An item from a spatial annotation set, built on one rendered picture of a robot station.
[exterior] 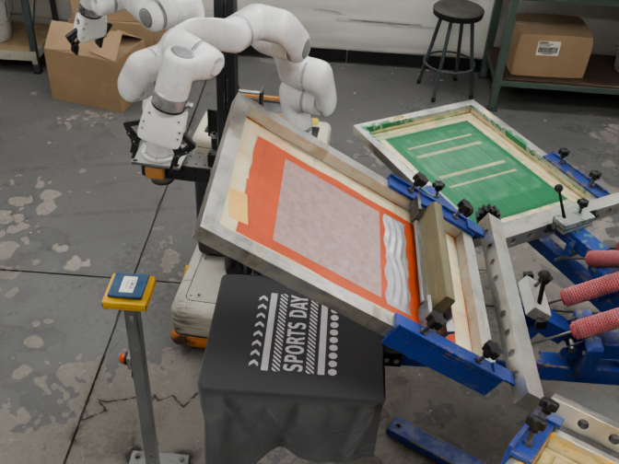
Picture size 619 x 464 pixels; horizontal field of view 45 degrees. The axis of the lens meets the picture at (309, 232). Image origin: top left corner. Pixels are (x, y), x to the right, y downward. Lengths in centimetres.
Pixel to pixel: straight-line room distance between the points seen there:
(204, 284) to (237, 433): 124
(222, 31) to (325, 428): 106
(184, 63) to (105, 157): 305
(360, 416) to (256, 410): 27
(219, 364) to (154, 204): 228
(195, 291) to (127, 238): 86
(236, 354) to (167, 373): 127
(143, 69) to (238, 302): 71
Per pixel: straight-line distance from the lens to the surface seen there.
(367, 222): 195
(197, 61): 165
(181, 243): 391
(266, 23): 187
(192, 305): 315
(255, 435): 211
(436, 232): 193
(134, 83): 223
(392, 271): 185
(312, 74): 210
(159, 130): 172
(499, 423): 323
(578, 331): 204
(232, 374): 199
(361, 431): 207
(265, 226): 168
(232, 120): 187
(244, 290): 221
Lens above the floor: 245
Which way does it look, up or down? 38 degrees down
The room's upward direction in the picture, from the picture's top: 3 degrees clockwise
